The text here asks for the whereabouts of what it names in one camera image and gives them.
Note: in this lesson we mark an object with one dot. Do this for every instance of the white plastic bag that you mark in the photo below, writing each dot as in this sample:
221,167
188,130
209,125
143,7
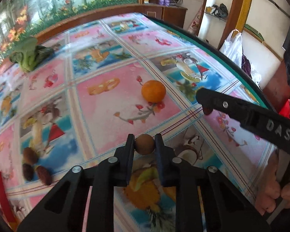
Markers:
232,47

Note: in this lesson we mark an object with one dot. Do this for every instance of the green leafy vegetable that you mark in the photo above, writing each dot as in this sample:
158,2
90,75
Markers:
28,54

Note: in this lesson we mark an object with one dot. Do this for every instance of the dark jujube cluster left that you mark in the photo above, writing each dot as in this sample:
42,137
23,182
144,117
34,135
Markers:
28,172

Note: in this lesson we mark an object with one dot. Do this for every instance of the brown longan in cluster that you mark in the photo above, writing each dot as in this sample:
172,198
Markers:
30,156

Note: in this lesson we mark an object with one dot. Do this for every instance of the long red jujube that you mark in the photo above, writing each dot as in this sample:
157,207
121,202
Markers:
207,110

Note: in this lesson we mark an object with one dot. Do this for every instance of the orange mandarin fruit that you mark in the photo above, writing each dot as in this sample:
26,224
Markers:
153,91

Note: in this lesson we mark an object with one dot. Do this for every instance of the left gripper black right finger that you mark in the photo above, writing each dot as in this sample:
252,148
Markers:
167,169

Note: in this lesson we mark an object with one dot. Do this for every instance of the colourful fruit print tablecloth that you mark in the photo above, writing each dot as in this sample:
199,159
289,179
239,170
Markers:
79,106

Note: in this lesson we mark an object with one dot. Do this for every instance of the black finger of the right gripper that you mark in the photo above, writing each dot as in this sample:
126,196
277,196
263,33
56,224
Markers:
235,108

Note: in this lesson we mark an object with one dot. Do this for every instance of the dark jujube cluster right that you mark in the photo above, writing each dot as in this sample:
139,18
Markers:
44,175

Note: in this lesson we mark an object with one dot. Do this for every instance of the dark jujube cluster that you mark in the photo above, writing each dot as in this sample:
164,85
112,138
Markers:
28,172
44,175

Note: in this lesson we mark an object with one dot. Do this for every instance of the brown round longan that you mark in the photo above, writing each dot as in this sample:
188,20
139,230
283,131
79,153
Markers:
144,144

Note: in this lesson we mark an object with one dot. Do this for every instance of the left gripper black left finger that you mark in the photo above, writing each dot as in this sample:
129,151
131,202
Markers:
124,164

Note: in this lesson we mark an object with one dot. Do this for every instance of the person's right hand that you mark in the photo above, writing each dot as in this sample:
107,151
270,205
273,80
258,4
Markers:
269,189

